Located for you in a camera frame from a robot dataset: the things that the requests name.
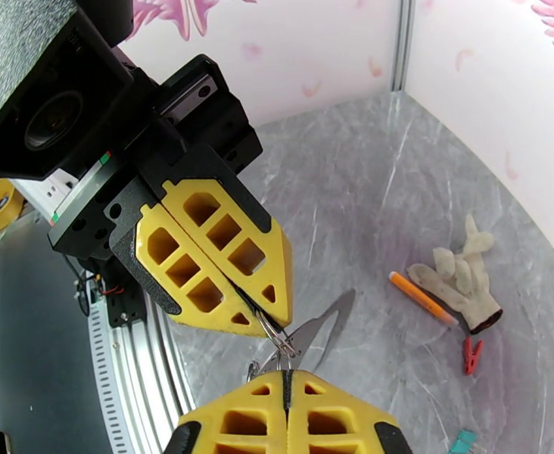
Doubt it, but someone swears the aluminium corner post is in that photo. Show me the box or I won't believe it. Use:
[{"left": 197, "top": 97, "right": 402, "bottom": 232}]
[{"left": 390, "top": 0, "right": 418, "bottom": 93}]

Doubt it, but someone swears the white slotted cable duct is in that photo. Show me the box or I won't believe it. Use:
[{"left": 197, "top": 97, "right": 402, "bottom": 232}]
[{"left": 86, "top": 301, "right": 134, "bottom": 454}]

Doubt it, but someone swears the metal keyring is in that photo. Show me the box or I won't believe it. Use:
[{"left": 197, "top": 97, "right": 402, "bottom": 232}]
[{"left": 255, "top": 308, "right": 298, "bottom": 362}]

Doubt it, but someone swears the white knit glove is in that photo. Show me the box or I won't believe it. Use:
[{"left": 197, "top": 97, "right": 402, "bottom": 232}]
[{"left": 406, "top": 213, "right": 504, "bottom": 335}]

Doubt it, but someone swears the teal binder clip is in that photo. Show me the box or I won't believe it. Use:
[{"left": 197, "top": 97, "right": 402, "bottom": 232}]
[{"left": 448, "top": 428, "right": 480, "bottom": 454}]

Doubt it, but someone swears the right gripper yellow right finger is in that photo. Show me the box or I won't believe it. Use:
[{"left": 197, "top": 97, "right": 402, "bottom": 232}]
[{"left": 288, "top": 370, "right": 412, "bottom": 454}]

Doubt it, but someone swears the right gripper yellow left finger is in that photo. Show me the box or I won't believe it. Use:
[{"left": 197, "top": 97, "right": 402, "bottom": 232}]
[{"left": 163, "top": 370, "right": 288, "bottom": 454}]

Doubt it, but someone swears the orange pen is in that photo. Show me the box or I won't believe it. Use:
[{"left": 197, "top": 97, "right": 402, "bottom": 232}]
[{"left": 387, "top": 271, "right": 460, "bottom": 328}]

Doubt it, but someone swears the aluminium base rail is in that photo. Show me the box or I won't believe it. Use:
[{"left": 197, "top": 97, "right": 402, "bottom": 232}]
[{"left": 111, "top": 296, "right": 198, "bottom": 454}]

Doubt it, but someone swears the red clothespin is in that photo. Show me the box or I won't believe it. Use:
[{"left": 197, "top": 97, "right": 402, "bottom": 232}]
[{"left": 462, "top": 336, "right": 484, "bottom": 377}]

